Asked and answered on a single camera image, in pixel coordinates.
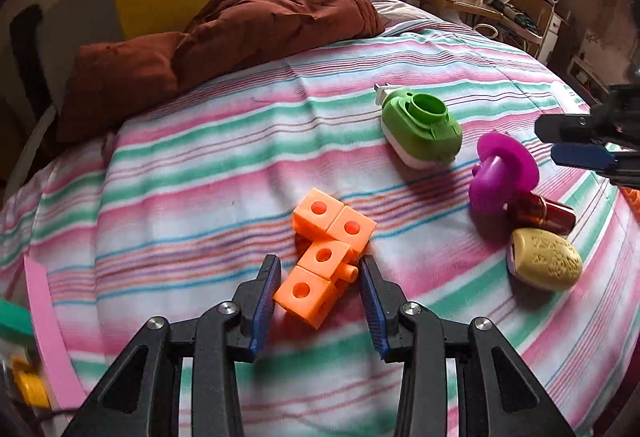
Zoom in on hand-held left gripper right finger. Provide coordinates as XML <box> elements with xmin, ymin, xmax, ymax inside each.
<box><xmin>359</xmin><ymin>255</ymin><xmax>576</xmax><ymax>437</ymax></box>

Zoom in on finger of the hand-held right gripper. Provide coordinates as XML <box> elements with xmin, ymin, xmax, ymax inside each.
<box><xmin>534</xmin><ymin>114</ymin><xmax>608</xmax><ymax>143</ymax></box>
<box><xmin>552</xmin><ymin>143</ymin><xmax>640</xmax><ymax>185</ymax></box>

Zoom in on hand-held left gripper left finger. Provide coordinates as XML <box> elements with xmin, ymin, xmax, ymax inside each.
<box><xmin>62</xmin><ymin>254</ymin><xmax>282</xmax><ymax>437</ymax></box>

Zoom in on red bottle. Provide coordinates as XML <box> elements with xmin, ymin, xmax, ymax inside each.
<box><xmin>507</xmin><ymin>192</ymin><xmax>577</xmax><ymax>236</ymax></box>

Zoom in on orange building blocks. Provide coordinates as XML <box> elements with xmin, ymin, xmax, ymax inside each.
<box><xmin>273</xmin><ymin>187</ymin><xmax>378</xmax><ymax>330</ymax></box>

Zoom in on magenta spool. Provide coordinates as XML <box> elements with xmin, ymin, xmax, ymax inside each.
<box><xmin>469</xmin><ymin>131</ymin><xmax>541</xmax><ymax>218</ymax></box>

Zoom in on tan perforated oval object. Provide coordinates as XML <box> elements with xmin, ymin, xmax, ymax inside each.
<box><xmin>506</xmin><ymin>227</ymin><xmax>584</xmax><ymax>292</ymax></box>

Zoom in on green plug-in device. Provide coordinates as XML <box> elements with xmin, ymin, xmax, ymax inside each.
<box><xmin>375</xmin><ymin>84</ymin><xmax>463</xmax><ymax>169</ymax></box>

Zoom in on pink cardboard tray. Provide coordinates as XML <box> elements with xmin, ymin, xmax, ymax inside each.
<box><xmin>22</xmin><ymin>257</ymin><xmax>88</xmax><ymax>413</ymax></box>

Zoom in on yellow orange toy piece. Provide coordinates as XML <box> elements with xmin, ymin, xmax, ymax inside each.
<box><xmin>12</xmin><ymin>354</ymin><xmax>51</xmax><ymax>410</ymax></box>

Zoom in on white cabinet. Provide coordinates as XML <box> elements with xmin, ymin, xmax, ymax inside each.
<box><xmin>537</xmin><ymin>12</ymin><xmax>571</xmax><ymax>65</ymax></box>

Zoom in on large cardboard box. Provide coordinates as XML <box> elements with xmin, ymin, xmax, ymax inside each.
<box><xmin>502</xmin><ymin>0</ymin><xmax>551</xmax><ymax>43</ymax></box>

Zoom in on striped blanket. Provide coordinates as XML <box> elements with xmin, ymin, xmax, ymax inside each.
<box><xmin>0</xmin><ymin>24</ymin><xmax>631</xmax><ymax>437</ymax></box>

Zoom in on white pillow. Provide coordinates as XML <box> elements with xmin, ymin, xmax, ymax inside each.
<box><xmin>357</xmin><ymin>0</ymin><xmax>451</xmax><ymax>35</ymax></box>

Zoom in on white chair armrest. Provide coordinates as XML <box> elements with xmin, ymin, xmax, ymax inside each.
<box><xmin>4</xmin><ymin>103</ymin><xmax>57</xmax><ymax>198</ymax></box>

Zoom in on rust brown quilt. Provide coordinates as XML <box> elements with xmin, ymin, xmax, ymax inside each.
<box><xmin>56</xmin><ymin>0</ymin><xmax>386</xmax><ymax>143</ymax></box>

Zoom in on black rolled mat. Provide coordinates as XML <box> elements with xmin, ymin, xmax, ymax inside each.
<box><xmin>9</xmin><ymin>4</ymin><xmax>48</xmax><ymax>123</ymax></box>

